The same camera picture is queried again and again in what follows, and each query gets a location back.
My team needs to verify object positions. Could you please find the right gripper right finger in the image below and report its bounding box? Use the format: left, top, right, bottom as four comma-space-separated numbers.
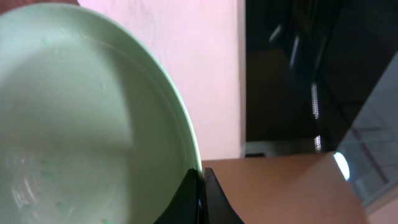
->
202, 168, 244, 224

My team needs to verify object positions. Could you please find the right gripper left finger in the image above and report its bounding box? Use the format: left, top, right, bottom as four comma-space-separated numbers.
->
154, 169, 201, 224

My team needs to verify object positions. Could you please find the light green plate top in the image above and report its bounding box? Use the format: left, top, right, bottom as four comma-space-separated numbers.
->
1, 3, 201, 223

